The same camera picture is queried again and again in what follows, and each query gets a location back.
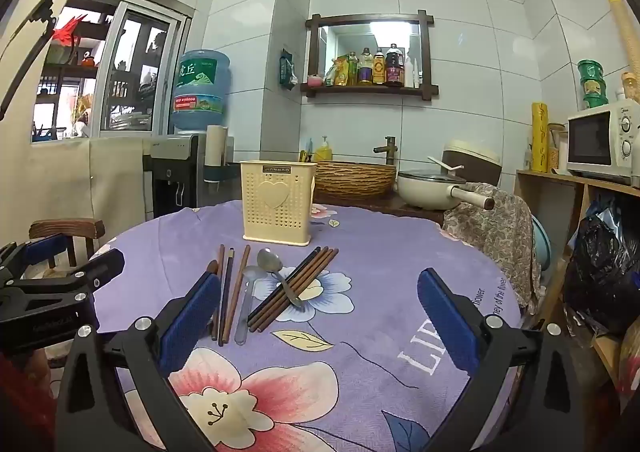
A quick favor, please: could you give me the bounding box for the dark wooden chair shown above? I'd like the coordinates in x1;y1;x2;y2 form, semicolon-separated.
29;218;106;269

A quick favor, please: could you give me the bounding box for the brown wooden chopstick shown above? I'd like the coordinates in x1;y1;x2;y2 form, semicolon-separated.
211;245;226;341
257;249;340;334
250;247;328;327
253;248;334;331
221;245;251;344

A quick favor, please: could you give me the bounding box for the woven basket wash basin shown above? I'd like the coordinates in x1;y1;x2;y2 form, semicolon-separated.
314;161;397;201

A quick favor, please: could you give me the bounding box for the yellow snack bag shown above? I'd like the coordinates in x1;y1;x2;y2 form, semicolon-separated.
325;55;350;86

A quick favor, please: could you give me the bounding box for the person's left forearm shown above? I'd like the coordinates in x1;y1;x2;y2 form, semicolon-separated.
0;349;58;452

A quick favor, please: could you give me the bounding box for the brown floral cloth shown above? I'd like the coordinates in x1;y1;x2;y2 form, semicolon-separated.
442;182;542;315

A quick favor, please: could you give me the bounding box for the dark wooden framed wall shelf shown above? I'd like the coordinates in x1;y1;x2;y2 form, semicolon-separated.
300;10;440;103

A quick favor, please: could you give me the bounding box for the green hanging packet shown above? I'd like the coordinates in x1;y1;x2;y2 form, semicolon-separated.
279;50;299;91

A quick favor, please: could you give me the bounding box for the yellow wrapped packet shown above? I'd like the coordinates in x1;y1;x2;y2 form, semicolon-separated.
531;102;550;173

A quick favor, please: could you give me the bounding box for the wooden shelf unit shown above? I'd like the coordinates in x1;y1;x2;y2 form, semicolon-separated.
515;169;640;383

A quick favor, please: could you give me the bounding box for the cream pan with handle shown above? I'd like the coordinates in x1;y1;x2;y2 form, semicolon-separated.
397;172;496;212

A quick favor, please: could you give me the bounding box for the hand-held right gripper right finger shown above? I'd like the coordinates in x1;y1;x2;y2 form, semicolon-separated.
417;268;586;452

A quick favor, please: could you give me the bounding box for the sliding window frame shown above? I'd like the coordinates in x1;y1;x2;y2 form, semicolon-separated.
32;0;194;143

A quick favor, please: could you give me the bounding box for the water dispenser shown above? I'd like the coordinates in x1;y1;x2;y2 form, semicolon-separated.
144;132;236;219

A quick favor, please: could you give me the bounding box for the light blue basin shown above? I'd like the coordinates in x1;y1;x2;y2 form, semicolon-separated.
530;215;554;274

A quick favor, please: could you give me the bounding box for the black plastic bag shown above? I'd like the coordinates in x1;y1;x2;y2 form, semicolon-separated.
564;212;640;335

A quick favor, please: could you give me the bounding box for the cream plastic utensil holder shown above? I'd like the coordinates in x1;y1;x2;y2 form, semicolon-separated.
239;159;318;247

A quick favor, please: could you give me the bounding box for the stack of green cups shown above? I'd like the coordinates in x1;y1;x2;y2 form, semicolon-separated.
577;59;608;109

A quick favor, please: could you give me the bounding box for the long yellow wrapped tube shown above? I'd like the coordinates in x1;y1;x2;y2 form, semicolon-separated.
602;0;640;83

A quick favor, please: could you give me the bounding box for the clear storage jar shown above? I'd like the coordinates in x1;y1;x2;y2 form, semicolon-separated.
547;122;568;173

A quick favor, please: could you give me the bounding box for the dark sauce bottle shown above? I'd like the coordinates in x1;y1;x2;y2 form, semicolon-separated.
385;43;405;86

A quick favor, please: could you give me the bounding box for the blue water jug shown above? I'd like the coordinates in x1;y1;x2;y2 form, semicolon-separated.
170;50;232;133

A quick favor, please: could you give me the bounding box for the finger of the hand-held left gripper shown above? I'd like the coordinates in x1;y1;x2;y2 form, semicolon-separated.
0;248;126;306
0;233;67;283

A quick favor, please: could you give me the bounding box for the metal spoon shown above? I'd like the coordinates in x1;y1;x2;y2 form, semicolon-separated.
256;247;306;308

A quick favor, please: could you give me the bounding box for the purple floral tablecloth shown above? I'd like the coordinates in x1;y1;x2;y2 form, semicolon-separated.
92;199;523;452

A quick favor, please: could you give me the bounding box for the glass pan lid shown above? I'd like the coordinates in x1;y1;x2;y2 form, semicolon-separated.
398;169;467;183

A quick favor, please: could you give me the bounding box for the red paper flower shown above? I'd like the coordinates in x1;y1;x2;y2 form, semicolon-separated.
54;14;89;49

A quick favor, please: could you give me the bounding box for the bronze faucet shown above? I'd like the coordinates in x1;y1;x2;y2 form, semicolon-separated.
373;135;401;166

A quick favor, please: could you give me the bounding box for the beige cloth cover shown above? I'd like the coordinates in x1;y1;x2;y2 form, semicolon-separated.
0;135;156;280

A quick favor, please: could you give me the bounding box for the cream and brown rice cooker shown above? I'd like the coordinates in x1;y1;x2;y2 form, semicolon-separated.
442;139;502;188

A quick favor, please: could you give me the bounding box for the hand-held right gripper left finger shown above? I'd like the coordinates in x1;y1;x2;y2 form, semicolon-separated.
55;272;222;452

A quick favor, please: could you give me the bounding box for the dark chopstick with gold band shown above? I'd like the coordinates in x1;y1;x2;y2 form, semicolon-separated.
218;247;235;347

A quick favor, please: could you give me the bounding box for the white microwave oven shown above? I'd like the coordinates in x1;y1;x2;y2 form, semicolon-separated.
566;100;640;188

